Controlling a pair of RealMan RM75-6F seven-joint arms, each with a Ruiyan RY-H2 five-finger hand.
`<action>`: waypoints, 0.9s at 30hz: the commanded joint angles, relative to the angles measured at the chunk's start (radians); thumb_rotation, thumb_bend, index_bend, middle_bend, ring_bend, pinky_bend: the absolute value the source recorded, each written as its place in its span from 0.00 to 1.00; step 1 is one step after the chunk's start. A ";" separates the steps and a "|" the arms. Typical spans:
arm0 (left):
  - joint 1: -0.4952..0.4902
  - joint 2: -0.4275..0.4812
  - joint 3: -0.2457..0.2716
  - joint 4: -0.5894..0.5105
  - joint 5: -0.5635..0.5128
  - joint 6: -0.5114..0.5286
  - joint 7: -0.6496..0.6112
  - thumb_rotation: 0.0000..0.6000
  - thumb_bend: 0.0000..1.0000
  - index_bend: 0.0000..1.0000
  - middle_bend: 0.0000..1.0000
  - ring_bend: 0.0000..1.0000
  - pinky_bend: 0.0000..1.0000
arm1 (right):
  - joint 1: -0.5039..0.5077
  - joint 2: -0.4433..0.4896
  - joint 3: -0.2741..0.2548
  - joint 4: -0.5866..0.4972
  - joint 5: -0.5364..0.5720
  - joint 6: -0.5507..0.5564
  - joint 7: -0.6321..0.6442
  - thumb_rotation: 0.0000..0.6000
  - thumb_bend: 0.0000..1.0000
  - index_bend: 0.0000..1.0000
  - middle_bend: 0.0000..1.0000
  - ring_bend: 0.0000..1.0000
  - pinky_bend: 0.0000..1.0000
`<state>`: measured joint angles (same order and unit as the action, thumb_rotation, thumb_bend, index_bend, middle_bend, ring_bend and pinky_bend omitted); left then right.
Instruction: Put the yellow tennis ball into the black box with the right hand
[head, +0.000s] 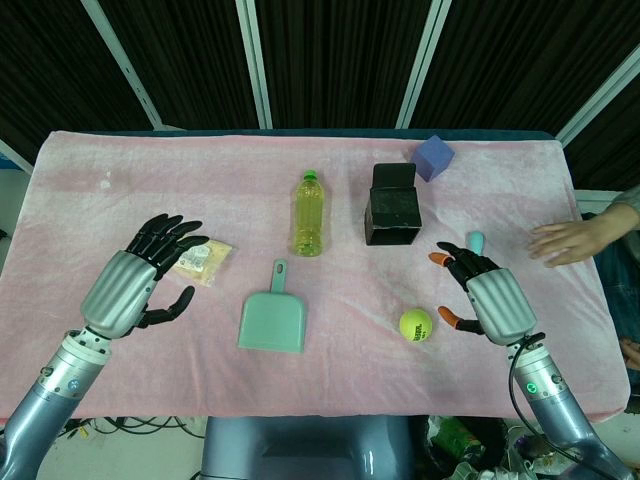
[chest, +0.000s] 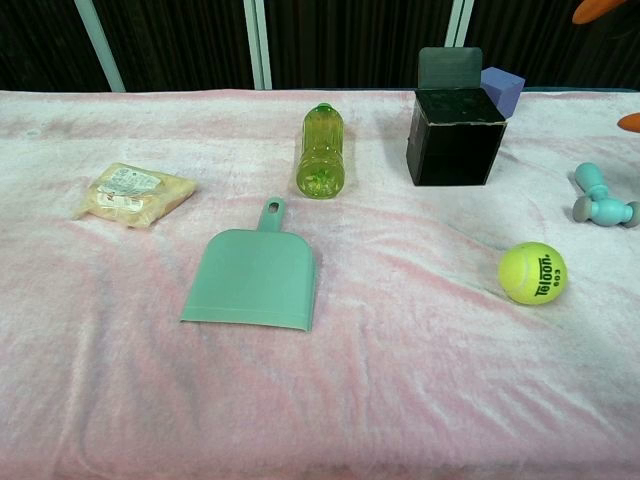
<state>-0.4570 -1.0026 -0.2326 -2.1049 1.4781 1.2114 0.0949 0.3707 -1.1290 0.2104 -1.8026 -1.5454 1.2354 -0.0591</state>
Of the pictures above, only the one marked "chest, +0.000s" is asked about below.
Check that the grey orange right robot hand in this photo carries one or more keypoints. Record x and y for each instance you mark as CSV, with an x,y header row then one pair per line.
x,y
597,10

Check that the yellow tennis ball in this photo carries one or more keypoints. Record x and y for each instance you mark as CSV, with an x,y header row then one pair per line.
x,y
525,275

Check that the black cardboard box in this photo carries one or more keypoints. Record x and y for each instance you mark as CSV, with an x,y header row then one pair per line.
x,y
450,150

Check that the purple foam cube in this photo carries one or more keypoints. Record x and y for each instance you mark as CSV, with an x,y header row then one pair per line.
x,y
507,92

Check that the teal toy hammer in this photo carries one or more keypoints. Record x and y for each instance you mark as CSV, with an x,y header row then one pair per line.
x,y
607,207

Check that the green plastic bottle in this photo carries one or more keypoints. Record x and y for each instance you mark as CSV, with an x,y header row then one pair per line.
x,y
320,150

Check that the pink fuzzy cloth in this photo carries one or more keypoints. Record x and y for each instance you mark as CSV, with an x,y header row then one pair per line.
x,y
400,375

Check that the teal plastic dustpan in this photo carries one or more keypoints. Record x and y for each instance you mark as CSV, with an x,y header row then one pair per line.
x,y
250,280

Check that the yellow snack packet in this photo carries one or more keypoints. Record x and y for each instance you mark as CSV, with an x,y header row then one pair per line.
x,y
130,195

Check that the white frame post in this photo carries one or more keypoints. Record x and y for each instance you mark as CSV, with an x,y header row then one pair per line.
x,y
100,45
258,45
459,22

